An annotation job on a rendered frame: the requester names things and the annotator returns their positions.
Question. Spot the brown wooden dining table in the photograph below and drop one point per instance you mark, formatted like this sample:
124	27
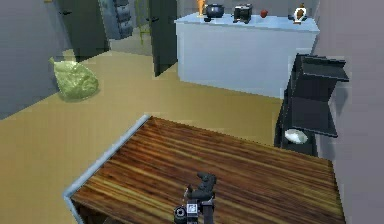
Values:
240	173

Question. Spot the green garbage bag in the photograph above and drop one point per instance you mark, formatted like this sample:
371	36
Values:
75	81

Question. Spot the black shelf unit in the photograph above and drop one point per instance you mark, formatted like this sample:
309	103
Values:
310	113

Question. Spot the white kitchen counter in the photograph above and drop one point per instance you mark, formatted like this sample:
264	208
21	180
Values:
233	56

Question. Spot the red apple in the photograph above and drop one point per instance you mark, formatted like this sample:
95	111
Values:
264	13

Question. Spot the black round pot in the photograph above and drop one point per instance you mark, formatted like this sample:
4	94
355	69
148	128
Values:
214	10

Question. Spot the orange bottle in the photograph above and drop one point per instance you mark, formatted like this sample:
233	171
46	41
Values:
200	8

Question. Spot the black toaster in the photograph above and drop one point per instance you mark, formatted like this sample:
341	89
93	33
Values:
242	13

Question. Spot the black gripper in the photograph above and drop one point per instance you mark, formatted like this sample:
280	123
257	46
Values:
180	214

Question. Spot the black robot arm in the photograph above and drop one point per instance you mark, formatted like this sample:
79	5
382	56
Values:
206	211

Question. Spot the black room door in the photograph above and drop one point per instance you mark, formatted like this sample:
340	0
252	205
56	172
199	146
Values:
83	30
163	40

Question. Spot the black game controller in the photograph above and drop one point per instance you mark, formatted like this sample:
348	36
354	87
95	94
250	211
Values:
204	186

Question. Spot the yellow chair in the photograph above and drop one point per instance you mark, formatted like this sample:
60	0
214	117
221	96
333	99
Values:
144	32

